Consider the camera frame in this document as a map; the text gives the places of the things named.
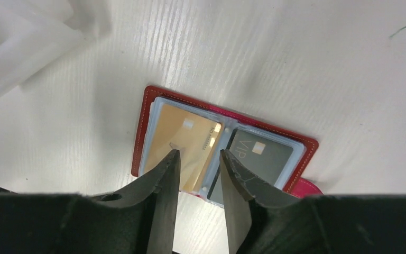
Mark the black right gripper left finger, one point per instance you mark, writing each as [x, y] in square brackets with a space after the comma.
[138, 218]

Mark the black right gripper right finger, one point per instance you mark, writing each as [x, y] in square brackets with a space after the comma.
[263, 219]

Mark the red leather card holder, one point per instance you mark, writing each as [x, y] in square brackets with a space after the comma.
[211, 189]

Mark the white plastic card box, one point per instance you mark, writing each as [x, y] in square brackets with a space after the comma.
[32, 34]

